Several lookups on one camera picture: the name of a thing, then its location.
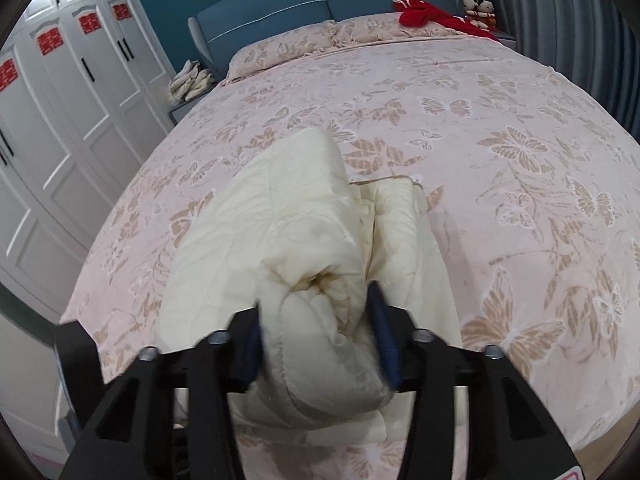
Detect cream quilted padded garment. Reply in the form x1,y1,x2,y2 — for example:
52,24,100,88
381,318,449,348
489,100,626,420
154,128,461,446

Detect beige folded clothes pile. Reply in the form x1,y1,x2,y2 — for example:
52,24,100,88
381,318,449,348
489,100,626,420
168,60,216,106

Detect pink floral bed cover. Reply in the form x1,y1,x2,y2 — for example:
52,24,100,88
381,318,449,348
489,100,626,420
64,16,639,452

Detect dark blue nightstand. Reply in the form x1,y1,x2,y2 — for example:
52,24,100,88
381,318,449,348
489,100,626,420
169,91,209,126

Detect white wardrobe with red decals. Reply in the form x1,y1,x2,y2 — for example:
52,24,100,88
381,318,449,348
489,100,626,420
1,0,174,322

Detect pink floral pillow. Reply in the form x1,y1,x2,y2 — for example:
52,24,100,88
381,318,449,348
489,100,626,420
226,13,461,81

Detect small doll figurines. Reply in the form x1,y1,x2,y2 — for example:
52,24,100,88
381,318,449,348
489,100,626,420
462,0,498,32

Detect red plush toy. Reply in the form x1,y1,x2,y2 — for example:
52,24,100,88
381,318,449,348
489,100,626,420
392,0,498,40

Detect grey blue curtain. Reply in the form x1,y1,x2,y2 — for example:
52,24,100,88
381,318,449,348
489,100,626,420
495,0,639,138

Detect blue upholstered headboard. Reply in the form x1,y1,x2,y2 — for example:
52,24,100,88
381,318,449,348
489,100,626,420
188,0,461,80

